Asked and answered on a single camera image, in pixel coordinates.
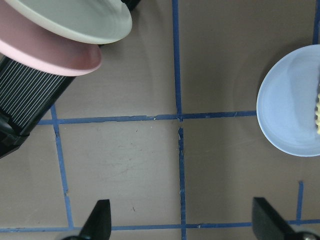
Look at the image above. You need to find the blue plate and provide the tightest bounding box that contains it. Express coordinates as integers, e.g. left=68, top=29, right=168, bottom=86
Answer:
left=256, top=44, right=320, bottom=157

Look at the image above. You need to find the black dish rack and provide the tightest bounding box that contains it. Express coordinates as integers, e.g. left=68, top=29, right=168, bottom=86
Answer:
left=0, top=0, right=138, bottom=157

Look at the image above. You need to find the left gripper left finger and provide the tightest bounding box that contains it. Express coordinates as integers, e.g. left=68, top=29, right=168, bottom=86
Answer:
left=78, top=199, right=111, bottom=240

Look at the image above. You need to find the pink plate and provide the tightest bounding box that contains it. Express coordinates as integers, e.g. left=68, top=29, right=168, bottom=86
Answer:
left=0, top=0, right=102, bottom=77

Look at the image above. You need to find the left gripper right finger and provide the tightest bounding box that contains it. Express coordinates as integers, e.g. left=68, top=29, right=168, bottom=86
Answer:
left=252, top=197, right=300, bottom=240

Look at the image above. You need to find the cream plate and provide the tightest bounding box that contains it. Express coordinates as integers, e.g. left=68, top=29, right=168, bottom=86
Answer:
left=7, top=0, right=133, bottom=45

